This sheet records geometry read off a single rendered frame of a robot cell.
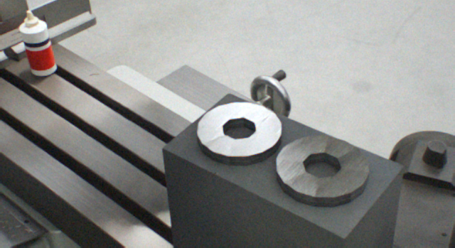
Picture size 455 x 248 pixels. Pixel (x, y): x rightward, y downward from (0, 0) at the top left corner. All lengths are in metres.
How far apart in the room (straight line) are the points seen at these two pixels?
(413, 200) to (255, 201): 0.80
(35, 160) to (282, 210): 0.47
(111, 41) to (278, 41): 0.70
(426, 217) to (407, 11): 1.89
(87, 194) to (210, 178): 0.30
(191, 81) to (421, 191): 0.52
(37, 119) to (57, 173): 0.13
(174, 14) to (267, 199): 2.56
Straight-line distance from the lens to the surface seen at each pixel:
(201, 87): 1.49
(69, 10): 1.31
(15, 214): 1.09
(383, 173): 0.72
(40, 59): 1.20
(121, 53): 2.99
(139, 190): 0.98
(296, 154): 0.72
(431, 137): 1.61
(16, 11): 1.25
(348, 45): 2.99
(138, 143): 1.05
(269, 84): 1.58
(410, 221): 1.43
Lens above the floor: 1.62
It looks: 39 degrees down
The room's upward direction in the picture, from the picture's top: 3 degrees counter-clockwise
